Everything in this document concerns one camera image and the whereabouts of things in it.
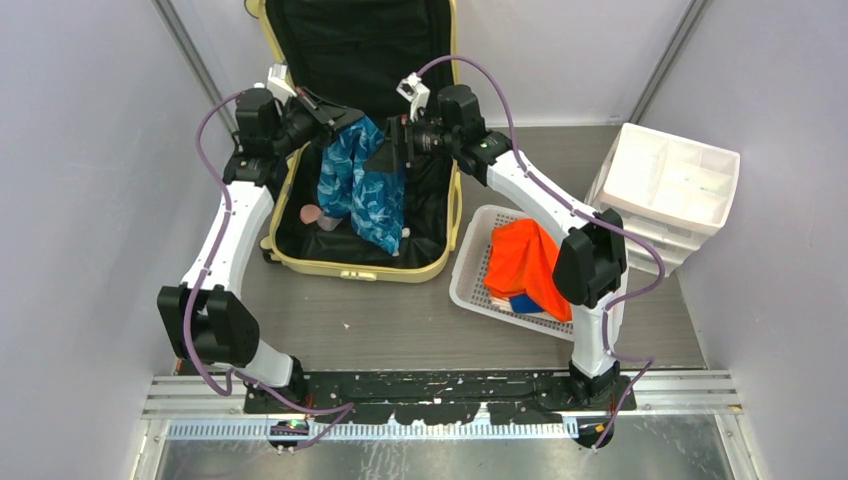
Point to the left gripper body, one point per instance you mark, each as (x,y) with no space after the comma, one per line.
(309,128)

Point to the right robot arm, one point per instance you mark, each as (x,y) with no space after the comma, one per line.
(590,269)

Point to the yellow hard-shell suitcase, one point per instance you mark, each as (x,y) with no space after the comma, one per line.
(355,53)

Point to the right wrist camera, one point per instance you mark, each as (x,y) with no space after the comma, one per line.
(416,93)

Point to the blue patterned garment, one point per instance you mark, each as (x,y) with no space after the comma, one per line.
(372,200)

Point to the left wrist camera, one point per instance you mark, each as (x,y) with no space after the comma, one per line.
(278,82)

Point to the orange garment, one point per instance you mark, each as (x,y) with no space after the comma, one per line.
(522,260)

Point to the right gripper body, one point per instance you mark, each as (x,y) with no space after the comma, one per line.
(427,141)

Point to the clear bottle pink cap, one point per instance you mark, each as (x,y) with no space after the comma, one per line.
(311,214)

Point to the orange and pink cloth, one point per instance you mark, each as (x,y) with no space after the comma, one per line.
(502,304)

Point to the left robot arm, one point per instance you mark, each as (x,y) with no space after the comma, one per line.
(204,317)

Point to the slotted metal cable duct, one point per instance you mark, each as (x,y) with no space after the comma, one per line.
(302,430)

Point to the white perforated plastic basket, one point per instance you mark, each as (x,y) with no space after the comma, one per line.
(467,291)

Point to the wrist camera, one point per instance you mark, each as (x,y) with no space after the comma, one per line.
(278,82)
(416,93)

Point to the white divided organizer tray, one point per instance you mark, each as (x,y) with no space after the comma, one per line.
(673,192)

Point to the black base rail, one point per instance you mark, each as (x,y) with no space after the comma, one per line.
(444,397)

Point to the blue cloth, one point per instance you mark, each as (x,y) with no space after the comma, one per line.
(525,305)

